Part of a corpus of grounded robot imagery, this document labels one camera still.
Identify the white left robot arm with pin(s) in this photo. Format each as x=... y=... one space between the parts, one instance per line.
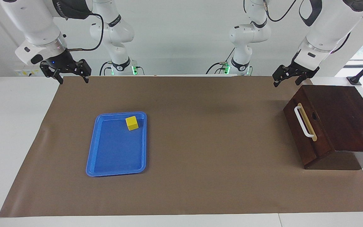
x=326 y=28

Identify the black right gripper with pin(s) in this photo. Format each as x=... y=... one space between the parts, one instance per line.
x=62 y=63

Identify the blue plastic tray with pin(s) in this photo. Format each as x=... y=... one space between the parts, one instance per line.
x=115 y=151

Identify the dark wooden drawer cabinet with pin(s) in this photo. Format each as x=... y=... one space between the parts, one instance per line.
x=348 y=119

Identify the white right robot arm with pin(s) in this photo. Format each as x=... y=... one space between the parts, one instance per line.
x=33 y=25

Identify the white power strip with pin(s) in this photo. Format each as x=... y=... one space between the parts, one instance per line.
x=27 y=72

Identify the yellow cube block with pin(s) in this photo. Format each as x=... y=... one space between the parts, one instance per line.
x=132 y=123

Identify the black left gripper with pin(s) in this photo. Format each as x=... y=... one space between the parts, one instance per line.
x=301 y=70

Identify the brown paper table mat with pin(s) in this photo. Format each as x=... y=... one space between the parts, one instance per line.
x=200 y=157

